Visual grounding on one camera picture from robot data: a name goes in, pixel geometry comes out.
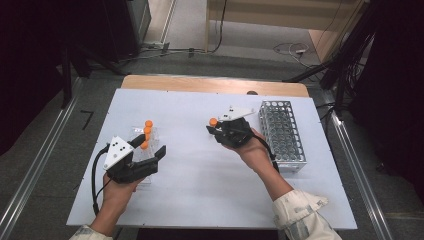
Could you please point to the light wooden shelf unit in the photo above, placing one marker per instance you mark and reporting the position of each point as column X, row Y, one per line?
column 283, row 15

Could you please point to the metal test tube rack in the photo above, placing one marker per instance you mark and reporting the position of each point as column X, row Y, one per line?
column 283, row 140

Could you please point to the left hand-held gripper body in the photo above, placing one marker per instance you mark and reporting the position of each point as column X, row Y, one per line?
column 121, row 170

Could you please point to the dark curtain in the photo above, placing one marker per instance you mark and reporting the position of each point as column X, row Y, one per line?
column 396, row 83

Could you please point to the black cabinet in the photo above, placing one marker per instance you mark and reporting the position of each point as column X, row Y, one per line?
column 126, row 26

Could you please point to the person's left hand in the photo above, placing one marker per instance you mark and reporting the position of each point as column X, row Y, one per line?
column 118, row 195

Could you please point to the metal floor rail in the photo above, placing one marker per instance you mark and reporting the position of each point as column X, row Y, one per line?
column 40, row 160
column 363, row 193

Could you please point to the person's right hand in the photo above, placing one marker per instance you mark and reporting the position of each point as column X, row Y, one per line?
column 258, row 153

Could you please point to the clear plastic tube rack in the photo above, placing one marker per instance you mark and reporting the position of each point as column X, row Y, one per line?
column 154, row 146

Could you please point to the black metal stand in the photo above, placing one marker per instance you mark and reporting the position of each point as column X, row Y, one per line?
column 66, row 76
column 340, row 66

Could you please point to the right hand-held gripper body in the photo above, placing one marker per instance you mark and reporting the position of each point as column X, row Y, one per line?
column 236, row 133

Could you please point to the wooden table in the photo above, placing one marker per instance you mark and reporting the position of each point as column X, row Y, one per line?
column 206, row 84

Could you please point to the white board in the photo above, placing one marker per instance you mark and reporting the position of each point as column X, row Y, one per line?
column 200, row 193

